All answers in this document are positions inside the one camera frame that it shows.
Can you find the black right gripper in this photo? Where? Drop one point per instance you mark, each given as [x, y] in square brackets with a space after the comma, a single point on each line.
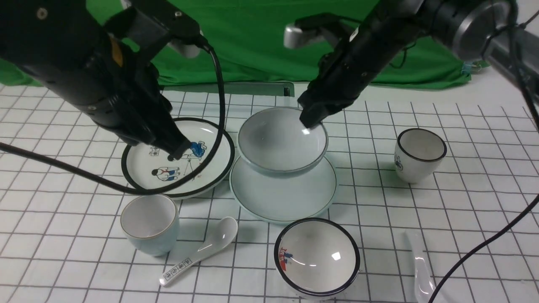
[350, 69]

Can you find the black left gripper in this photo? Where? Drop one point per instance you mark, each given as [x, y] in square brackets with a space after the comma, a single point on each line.
[124, 100]

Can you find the pale blue shallow bowl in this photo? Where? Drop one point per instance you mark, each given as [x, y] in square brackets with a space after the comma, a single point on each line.
[275, 143]

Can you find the pale blue cup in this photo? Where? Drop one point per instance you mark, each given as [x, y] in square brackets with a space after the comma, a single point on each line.
[151, 224]

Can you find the plain white ceramic spoon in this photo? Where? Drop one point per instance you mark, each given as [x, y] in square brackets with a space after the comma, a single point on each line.
[424, 286]

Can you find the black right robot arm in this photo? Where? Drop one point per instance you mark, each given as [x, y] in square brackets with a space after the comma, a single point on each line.
[472, 30]

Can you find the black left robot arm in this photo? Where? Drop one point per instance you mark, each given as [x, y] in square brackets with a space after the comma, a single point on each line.
[41, 37]

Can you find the white plate with cartoon print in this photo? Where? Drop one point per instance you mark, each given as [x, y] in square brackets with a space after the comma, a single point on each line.
[147, 167]

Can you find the pale blue plain plate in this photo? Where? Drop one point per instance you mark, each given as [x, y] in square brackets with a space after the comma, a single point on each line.
[284, 200]

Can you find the green backdrop cloth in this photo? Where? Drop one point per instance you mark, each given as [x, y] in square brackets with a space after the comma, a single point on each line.
[248, 38]

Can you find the white cup with black rim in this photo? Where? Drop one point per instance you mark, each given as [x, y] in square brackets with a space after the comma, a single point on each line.
[418, 153]

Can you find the white bowl with black rim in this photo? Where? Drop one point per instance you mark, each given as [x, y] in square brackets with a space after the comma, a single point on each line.
[316, 258]

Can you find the blue binder clip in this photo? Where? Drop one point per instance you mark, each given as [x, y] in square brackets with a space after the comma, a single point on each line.
[471, 67]

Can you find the grey metal floor bracket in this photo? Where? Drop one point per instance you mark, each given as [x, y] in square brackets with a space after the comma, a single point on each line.
[279, 88]

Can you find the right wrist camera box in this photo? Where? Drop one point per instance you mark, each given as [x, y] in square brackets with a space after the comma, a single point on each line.
[317, 28]

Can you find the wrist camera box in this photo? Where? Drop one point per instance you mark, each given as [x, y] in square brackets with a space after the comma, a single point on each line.
[317, 28]
[146, 22]

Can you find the white spoon with printed handle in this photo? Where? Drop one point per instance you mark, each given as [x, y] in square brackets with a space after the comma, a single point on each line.
[221, 236]

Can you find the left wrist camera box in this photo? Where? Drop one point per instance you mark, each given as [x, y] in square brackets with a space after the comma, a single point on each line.
[146, 22]

